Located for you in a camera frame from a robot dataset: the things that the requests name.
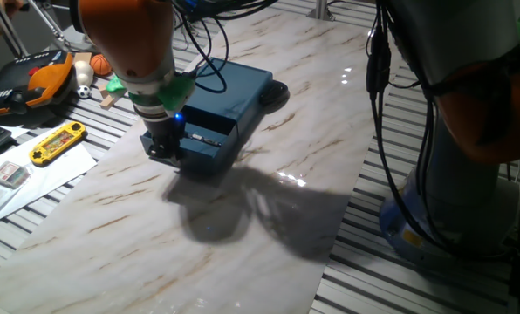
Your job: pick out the flat tan wooden block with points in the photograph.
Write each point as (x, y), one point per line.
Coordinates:
(83, 57)

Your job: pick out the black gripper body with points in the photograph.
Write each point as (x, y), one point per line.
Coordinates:
(164, 131)

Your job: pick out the person's hand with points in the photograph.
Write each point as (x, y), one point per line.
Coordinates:
(13, 5)

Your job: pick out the blank white paper sheet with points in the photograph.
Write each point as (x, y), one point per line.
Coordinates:
(59, 170)

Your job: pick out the yellow handheld game console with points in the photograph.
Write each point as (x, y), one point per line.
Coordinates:
(57, 143)

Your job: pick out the small soccer ball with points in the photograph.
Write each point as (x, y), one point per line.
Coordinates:
(84, 91)

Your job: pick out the grey metal bar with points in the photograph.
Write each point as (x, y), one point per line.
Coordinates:
(8, 30)

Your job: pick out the white gourd shaped toy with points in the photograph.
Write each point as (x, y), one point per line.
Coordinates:
(84, 73)

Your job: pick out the blue drawer box casing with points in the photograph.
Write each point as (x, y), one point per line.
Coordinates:
(229, 91)

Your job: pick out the marble pattern mat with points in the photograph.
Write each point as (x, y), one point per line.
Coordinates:
(111, 244)

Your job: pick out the long wooden block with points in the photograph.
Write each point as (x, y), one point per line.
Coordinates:
(107, 101)

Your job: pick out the small wooden block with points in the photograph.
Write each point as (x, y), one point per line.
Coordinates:
(102, 88)

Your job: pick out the black and orange teach pendant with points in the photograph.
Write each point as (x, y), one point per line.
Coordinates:
(46, 80)

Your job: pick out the small orange basketball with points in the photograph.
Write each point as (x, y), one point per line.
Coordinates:
(99, 65)

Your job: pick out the black round disc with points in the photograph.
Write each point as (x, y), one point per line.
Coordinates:
(275, 92)

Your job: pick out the aluminium frame profile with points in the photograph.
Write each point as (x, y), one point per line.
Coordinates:
(321, 9)

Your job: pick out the small clear card box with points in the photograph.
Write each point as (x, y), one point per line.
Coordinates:
(10, 174)

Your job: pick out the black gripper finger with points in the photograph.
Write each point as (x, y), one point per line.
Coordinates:
(173, 157)
(156, 153)

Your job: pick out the thin metal rod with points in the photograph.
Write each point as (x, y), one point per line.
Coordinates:
(52, 26)

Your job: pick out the green printed wrist mount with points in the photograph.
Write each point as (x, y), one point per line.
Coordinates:
(177, 93)

